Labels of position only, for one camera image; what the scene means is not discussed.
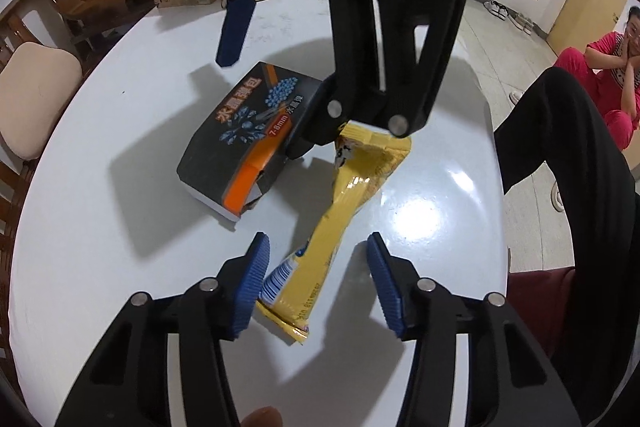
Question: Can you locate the long wooden bench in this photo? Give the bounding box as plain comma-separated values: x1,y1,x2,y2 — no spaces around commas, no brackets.
1,13,84,391

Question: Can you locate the yellow snack wrapper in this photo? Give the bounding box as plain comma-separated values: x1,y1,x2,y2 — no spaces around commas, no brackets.
257,124,412,343

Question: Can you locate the black orange gel ball box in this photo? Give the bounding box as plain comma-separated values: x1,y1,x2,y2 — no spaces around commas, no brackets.
177,62,320,222

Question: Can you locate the seated woman in pink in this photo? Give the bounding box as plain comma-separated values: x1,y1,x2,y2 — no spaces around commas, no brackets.
508,5,640,152

